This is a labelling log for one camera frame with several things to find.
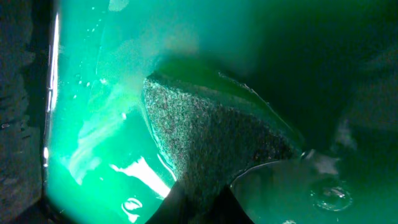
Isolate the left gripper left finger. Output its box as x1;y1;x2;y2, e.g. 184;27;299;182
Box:
1;1;50;223

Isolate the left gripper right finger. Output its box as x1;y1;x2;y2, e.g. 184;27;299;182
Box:
335;43;397;149

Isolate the green scouring sponge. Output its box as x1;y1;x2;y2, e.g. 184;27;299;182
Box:
143;57;303;223

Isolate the rectangular dark green tray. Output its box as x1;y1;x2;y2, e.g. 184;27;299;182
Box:
38;0;397;223

